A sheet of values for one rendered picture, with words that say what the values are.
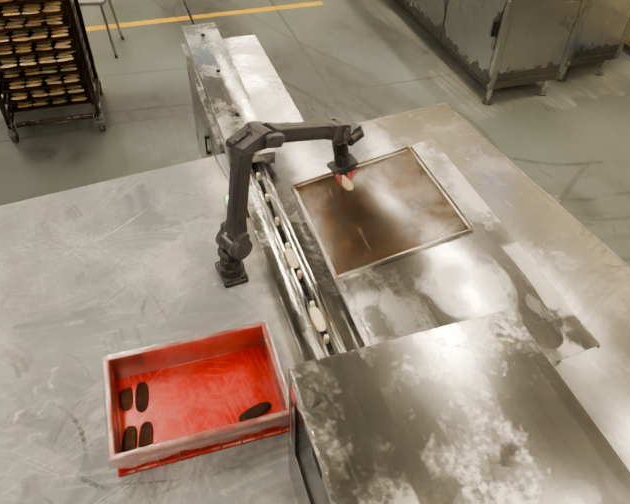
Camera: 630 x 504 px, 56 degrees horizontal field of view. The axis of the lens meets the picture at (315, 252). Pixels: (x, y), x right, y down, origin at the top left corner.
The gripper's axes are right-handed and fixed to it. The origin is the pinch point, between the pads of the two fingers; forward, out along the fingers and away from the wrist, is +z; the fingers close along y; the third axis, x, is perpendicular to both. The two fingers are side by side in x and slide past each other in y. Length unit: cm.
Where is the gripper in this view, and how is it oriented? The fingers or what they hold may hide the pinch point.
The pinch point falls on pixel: (345, 181)
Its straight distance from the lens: 224.3
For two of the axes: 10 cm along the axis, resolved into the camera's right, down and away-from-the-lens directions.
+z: 1.4, 6.6, 7.4
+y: -8.9, 4.1, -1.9
